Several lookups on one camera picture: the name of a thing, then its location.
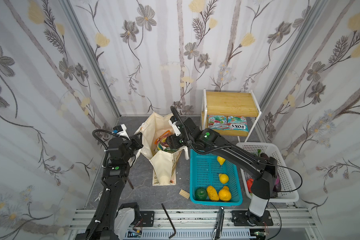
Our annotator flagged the green snack bag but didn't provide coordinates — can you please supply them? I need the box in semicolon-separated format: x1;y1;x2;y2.
157;142;177;153

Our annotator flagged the cream canvas grocery bag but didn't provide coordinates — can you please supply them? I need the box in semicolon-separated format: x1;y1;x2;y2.
136;113;190;186

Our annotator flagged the orange pink snack bag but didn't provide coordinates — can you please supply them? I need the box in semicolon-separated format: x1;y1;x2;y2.
155;130;173;145

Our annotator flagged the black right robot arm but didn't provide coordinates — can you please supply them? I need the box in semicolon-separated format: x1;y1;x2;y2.
169;106;278;227

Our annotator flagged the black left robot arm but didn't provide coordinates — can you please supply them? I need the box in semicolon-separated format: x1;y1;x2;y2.
75;124;143;240

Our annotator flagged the Fox's candy bag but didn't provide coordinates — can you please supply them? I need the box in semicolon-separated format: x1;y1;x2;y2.
208;115;249;132

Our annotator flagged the teal plastic basket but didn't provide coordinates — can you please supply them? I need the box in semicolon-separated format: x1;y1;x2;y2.
190;150;243;207

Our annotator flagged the black hex key on floor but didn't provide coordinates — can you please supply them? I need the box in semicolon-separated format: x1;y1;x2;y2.
127;177;134;190

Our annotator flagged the white wooden two-tier shelf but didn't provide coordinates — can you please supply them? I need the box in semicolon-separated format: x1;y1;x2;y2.
200;89;262;143

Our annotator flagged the small wooden block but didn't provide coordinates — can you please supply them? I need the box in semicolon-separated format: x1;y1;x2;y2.
179;189;190;199

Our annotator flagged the green bell pepper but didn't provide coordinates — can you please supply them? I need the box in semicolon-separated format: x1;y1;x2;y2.
195;187;208;201

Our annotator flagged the yellow corn cob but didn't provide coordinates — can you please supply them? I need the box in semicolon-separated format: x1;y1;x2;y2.
207;186;220;202

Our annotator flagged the yellow gourd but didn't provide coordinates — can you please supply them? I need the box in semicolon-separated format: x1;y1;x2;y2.
218;186;232;202

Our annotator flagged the red tomato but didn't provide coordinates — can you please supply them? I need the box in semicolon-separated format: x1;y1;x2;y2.
246;179;254;194

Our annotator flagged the black metal cylinder tool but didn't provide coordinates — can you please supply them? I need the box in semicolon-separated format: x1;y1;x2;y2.
212;207;225;240

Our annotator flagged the white plastic basket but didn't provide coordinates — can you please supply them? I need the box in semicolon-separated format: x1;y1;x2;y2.
237;142;299;204

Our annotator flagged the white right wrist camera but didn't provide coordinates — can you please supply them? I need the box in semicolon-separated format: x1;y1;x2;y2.
169;118;181;136

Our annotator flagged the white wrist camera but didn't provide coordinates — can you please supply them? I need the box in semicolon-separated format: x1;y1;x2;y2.
112;124;129;139
169;118;181;136

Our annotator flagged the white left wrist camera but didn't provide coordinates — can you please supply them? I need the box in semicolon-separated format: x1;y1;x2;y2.
112;124;129;139

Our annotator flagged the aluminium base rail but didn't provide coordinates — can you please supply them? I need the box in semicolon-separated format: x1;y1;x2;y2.
65;208;322;240

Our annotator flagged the black hex key on rail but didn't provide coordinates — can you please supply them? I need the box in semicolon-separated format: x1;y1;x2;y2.
161;203;177;240

